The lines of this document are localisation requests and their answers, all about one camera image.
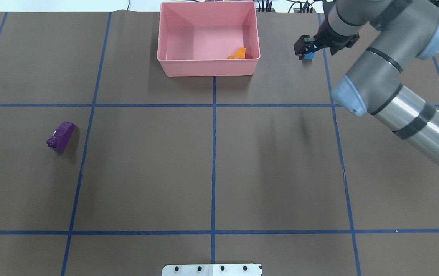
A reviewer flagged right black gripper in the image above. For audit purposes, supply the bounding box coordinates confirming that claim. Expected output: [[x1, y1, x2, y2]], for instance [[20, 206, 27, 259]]
[[294, 23, 360, 60]]

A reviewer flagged small blue block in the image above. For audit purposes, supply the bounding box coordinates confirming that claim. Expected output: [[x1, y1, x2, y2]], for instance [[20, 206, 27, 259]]
[[303, 52, 316, 61]]

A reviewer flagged orange block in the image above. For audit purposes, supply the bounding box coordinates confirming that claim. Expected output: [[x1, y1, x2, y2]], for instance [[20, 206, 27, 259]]
[[228, 47, 246, 59]]

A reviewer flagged purple block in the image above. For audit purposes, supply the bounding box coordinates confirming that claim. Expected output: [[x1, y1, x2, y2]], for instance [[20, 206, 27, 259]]
[[46, 121, 77, 153]]

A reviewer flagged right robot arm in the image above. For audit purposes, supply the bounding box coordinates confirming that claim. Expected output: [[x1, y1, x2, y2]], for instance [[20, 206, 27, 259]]
[[294, 0, 439, 166]]

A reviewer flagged pink plastic box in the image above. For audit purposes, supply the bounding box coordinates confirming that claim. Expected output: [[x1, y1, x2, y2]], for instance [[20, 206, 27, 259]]
[[157, 1, 261, 77]]

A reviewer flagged white mounting plate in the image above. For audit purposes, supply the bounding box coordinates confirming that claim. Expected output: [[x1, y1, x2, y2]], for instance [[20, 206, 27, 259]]
[[161, 263, 263, 276]]

